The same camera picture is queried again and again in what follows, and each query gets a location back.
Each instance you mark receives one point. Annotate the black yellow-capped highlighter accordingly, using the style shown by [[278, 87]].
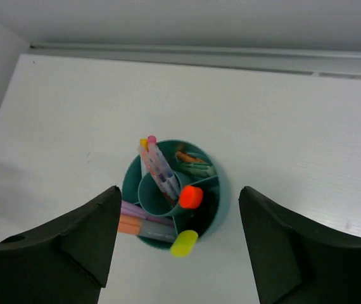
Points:
[[184, 244]]

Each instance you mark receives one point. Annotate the aluminium table edge rail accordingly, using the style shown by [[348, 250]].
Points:
[[319, 63]]

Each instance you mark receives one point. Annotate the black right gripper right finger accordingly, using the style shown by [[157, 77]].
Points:
[[296, 259]]

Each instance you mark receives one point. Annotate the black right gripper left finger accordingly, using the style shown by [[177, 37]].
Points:
[[65, 260]]

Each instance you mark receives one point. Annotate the orange correction tape dispenser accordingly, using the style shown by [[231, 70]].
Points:
[[188, 158]]

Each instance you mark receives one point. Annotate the clear orange lead case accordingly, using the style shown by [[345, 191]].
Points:
[[147, 229]]

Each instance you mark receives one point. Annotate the black orange-capped highlighter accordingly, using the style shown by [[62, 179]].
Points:
[[190, 197]]

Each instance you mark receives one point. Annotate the green correction tape dispenser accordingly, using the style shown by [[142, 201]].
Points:
[[203, 170]]

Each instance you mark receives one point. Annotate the yellow-capped white marker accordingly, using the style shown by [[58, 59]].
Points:
[[143, 152]]

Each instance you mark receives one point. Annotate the teal round desk organizer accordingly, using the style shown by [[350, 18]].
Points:
[[148, 193]]

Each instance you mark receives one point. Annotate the pink double-ended marker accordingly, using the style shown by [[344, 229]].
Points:
[[166, 171]]

